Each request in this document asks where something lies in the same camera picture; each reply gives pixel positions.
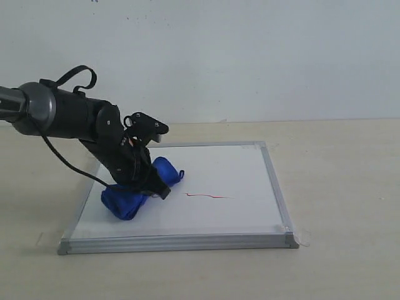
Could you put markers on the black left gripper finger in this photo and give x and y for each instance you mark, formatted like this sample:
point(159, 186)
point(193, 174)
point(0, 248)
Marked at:
point(126, 189)
point(156, 186)

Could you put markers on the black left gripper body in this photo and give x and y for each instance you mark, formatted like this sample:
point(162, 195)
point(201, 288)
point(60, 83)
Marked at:
point(127, 160)

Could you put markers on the blue cloth eraser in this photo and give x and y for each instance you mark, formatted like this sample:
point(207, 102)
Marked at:
point(124, 205)

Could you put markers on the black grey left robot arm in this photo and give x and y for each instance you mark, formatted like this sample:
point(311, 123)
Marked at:
point(42, 109)

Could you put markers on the aluminium framed whiteboard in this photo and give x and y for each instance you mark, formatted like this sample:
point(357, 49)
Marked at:
point(229, 198)

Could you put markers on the clear tape piece far corner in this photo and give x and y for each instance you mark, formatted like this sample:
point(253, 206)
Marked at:
point(272, 147)

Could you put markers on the clear tape piece corner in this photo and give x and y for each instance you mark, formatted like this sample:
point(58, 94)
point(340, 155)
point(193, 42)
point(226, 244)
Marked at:
point(272, 147)
point(302, 237)

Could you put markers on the clear tape piece near corner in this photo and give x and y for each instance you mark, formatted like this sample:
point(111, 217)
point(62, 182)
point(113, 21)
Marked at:
point(302, 237)

